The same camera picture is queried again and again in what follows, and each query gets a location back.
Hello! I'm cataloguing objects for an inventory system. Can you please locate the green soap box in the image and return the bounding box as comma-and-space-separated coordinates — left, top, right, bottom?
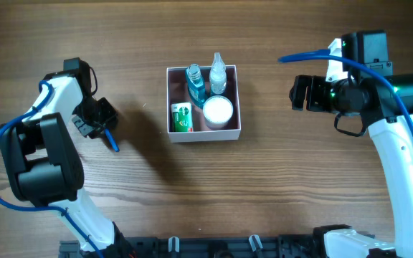
171, 102, 194, 133

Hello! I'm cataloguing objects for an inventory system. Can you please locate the blue mouthwash bottle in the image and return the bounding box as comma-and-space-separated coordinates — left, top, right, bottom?
185, 64, 207, 108

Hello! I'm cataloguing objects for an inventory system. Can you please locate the blue jar white lid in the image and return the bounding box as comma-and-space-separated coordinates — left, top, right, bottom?
203, 95, 234, 130

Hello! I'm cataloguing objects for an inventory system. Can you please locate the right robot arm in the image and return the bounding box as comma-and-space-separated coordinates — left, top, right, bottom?
280, 30, 413, 257

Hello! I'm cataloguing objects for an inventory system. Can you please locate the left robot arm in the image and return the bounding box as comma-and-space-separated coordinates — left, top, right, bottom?
0, 57, 137, 257

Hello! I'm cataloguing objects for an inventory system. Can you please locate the blue disposable razor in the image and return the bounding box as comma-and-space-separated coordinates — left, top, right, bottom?
104, 128, 120, 152

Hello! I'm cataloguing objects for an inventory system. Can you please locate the white box pink interior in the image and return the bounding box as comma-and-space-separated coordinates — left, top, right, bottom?
166, 64, 242, 143

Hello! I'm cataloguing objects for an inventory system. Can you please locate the right blue cable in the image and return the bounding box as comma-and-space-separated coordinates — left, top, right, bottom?
277, 48, 413, 216

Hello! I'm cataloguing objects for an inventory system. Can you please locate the blue cable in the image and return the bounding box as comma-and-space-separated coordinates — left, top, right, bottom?
0, 79, 105, 258
277, 48, 413, 216

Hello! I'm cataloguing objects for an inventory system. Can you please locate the left blue cable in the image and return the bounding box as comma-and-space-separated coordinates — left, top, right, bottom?
0, 79, 105, 258

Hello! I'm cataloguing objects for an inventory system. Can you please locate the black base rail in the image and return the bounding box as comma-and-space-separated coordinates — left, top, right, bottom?
58, 234, 336, 258

